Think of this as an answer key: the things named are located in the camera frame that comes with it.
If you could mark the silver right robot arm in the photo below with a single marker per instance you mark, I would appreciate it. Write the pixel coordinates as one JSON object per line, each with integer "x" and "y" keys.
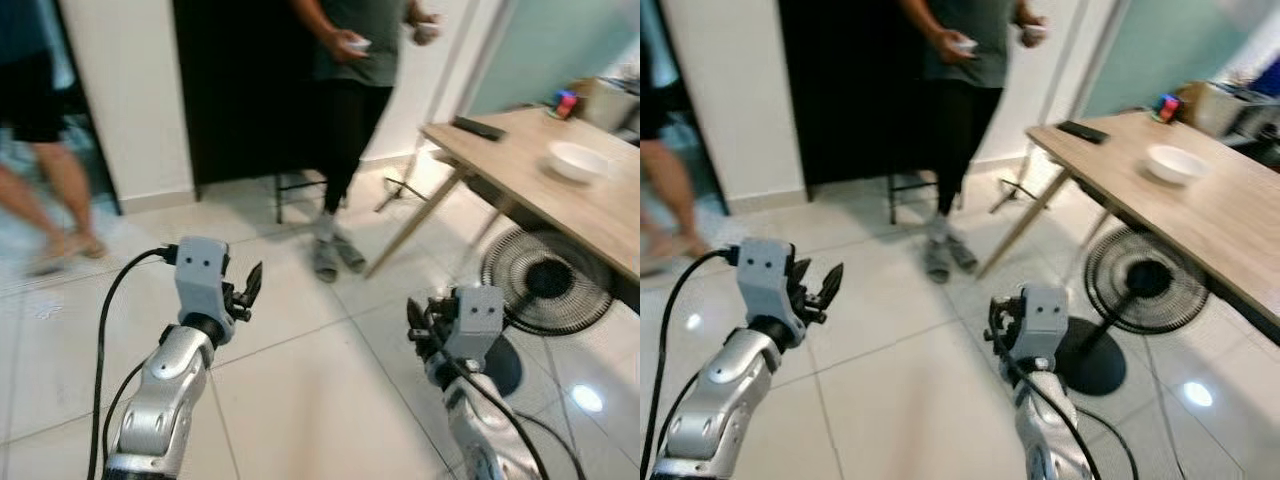
{"x": 1050, "y": 430}
{"x": 485, "y": 430}

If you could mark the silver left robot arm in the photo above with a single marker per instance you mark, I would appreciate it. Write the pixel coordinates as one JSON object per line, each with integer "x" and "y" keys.
{"x": 720, "y": 400}
{"x": 165, "y": 395}

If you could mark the black metal stool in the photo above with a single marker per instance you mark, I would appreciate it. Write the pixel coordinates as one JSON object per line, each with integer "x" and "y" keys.
{"x": 905, "y": 192}
{"x": 295, "y": 190}

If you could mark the black standing fan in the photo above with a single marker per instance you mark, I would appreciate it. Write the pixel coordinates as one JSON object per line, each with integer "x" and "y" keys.
{"x": 1140, "y": 285}
{"x": 540, "y": 285}

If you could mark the wooden table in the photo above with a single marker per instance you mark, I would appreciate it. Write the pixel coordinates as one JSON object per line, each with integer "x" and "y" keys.
{"x": 560, "y": 195}
{"x": 1200, "y": 215}

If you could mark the black remote control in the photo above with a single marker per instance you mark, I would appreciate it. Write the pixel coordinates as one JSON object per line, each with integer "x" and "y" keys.
{"x": 478, "y": 128}
{"x": 1082, "y": 132}

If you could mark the white bowl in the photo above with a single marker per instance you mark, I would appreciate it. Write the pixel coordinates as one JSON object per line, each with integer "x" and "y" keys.
{"x": 1176, "y": 164}
{"x": 578, "y": 160}

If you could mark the person in black shorts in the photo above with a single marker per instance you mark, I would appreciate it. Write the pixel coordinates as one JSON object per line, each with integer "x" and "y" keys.
{"x": 30, "y": 100}
{"x": 660, "y": 100}

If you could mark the person in green shirt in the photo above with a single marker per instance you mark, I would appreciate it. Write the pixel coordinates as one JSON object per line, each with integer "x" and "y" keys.
{"x": 965, "y": 60}
{"x": 360, "y": 60}

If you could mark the red and blue small object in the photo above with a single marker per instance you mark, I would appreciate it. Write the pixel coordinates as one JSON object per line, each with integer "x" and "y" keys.
{"x": 566, "y": 104}
{"x": 1166, "y": 107}

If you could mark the beige box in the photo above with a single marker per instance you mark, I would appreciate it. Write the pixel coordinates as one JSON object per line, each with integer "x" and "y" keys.
{"x": 608, "y": 103}
{"x": 1235, "y": 110}

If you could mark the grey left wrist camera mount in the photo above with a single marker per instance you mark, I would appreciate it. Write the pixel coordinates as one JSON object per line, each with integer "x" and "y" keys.
{"x": 768, "y": 280}
{"x": 203, "y": 275}

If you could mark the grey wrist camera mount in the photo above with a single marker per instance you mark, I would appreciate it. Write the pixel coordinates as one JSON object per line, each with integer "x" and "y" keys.
{"x": 768, "y": 280}
{"x": 480, "y": 318}
{"x": 1045, "y": 318}
{"x": 203, "y": 275}

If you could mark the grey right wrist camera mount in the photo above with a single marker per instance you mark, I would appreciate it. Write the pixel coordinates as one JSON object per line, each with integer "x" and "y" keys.
{"x": 1045, "y": 318}
{"x": 480, "y": 318}

